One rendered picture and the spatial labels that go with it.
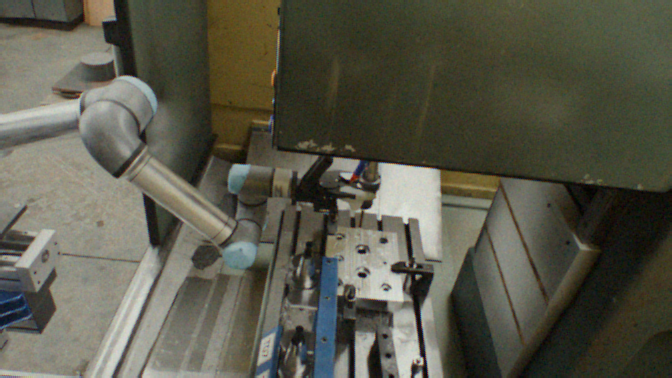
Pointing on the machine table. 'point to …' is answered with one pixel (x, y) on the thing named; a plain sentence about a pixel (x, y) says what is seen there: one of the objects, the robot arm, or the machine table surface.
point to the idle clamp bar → (385, 352)
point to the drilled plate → (374, 299)
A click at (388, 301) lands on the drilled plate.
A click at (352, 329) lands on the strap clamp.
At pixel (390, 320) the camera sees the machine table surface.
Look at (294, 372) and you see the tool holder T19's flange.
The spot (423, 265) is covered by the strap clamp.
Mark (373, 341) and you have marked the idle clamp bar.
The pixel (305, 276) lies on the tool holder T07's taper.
